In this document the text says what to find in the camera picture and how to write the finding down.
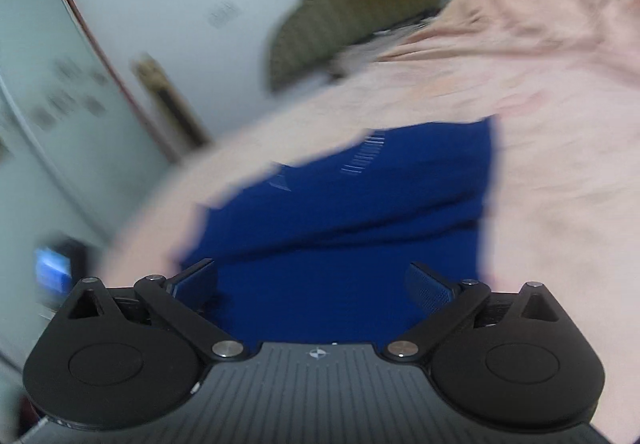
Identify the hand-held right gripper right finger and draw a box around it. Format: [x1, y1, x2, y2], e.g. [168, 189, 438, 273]
[382, 261, 564, 364]

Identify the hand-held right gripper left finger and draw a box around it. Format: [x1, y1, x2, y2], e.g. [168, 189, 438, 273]
[65, 257, 246, 363]

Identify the blue knit garment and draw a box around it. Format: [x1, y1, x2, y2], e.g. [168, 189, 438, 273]
[172, 117, 506, 347]

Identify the pale green door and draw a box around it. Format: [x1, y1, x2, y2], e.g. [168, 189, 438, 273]
[0, 0, 178, 375]

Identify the pink blanket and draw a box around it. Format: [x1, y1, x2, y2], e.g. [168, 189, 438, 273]
[97, 0, 640, 444]

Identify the white patterned bed sheet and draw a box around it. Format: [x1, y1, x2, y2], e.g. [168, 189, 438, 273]
[335, 17, 443, 78]

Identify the gold door handle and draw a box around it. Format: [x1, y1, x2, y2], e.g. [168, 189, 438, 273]
[131, 53, 212, 151]

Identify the white wall switch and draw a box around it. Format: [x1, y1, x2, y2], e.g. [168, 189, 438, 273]
[206, 1, 239, 28]

